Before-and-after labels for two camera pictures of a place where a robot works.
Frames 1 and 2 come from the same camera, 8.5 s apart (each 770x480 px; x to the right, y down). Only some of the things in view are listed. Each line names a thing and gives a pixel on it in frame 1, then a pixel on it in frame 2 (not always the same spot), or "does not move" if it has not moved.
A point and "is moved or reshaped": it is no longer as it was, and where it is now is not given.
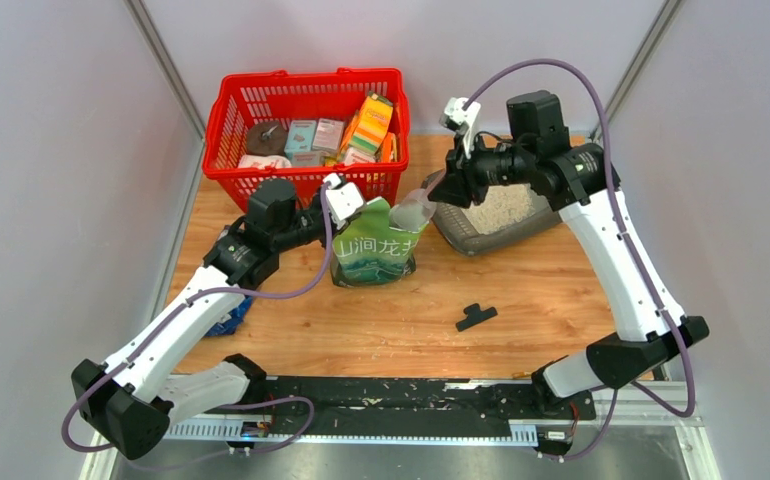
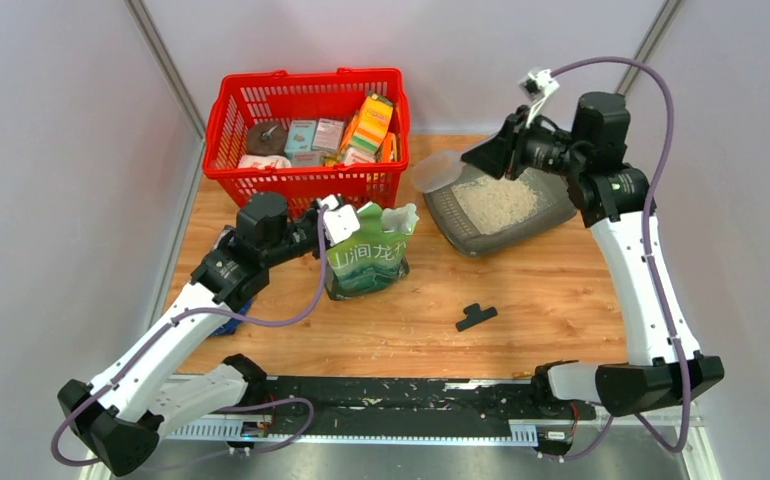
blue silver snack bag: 237,315 does not move
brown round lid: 267,138 does not move
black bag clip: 474,315 does not move
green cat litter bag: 370,252 is moved or reshaped
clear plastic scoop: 417,209 -> 437,171
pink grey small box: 328,136 does not move
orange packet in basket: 389,148 does not move
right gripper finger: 452,187 -> 491,155
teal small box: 300,137 does not move
